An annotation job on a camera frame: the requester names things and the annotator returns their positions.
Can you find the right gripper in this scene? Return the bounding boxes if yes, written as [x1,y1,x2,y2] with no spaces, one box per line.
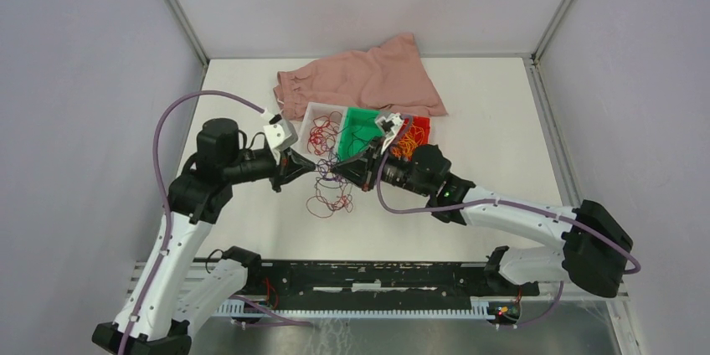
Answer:
[332,136,431,197]

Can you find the coloured cable pile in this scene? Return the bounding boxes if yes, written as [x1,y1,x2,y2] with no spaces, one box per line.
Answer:
[306,152,356,219]

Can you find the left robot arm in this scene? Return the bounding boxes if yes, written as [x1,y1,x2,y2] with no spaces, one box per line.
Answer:
[91,116,315,354]

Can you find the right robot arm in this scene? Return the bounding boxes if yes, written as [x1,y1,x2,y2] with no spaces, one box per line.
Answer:
[327,137,641,298]

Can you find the translucent white bin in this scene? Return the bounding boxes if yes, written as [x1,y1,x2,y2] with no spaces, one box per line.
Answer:
[296,102,347,162]

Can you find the green plastic bin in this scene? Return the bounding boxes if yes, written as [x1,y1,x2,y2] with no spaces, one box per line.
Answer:
[337,107,383,160]

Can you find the red plastic bin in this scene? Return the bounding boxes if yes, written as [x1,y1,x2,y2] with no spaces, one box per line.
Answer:
[392,116,430,160]

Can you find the pink cloth shorts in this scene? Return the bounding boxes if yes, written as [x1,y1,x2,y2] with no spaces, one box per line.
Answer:
[273,33,448,121]

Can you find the black cables in green bin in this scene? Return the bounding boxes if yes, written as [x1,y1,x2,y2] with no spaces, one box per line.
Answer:
[344,121,378,157]

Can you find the red cables in white bin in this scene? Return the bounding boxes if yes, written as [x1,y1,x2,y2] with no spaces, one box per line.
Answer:
[306,111,345,157]

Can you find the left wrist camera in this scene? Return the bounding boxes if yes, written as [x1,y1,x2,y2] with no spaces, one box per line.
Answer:
[263,119,298,162]

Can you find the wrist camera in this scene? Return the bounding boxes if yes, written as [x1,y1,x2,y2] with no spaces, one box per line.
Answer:
[374,111,414,154]
[263,119,298,162]

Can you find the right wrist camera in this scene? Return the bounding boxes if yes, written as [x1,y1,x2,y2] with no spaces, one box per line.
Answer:
[374,111,414,154]

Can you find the yellow cables in red bin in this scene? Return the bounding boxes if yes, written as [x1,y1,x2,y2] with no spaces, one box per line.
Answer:
[390,121,430,161]

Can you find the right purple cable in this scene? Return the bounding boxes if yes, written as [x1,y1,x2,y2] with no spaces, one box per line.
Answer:
[376,115,642,276]

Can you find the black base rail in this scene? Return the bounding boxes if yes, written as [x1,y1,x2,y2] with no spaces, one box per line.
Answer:
[208,245,540,312]

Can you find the white cable duct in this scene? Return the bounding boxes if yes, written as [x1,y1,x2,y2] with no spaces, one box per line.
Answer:
[213,299,495,321]

